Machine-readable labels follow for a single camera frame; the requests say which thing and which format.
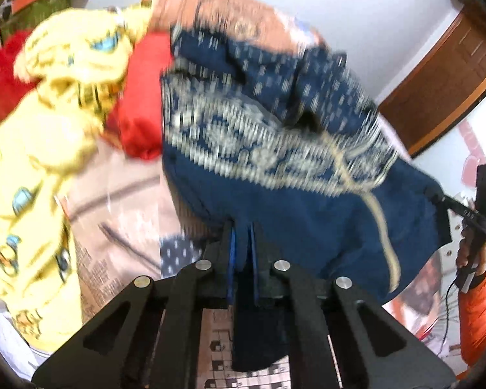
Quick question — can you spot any navy patterned hooded garment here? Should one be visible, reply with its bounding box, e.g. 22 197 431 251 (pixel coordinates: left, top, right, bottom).
157 22 455 373

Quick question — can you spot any orange right sleeve forearm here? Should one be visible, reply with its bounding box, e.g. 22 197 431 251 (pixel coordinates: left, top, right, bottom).
458 273 486 367

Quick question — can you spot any person's right hand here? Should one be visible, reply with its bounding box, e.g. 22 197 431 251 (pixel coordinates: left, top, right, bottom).
455 226 486 278

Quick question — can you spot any white sliding closet door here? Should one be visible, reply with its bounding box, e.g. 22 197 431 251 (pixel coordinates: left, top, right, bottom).
414 95 486 360

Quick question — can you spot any newspaper print bed blanket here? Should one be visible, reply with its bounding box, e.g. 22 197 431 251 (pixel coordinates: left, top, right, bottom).
56 0 447 389

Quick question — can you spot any brown wooden wardrobe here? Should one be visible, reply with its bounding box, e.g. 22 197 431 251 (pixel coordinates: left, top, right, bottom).
379 0 486 156

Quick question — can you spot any red folded garment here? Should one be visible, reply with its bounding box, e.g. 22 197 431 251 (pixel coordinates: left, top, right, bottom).
102 32 173 161

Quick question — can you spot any yellow cartoon blanket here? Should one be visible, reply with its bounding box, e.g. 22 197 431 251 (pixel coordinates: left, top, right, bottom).
0 5 152 353

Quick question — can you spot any red plush garment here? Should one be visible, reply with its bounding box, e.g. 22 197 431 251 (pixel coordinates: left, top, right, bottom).
0 29 37 123

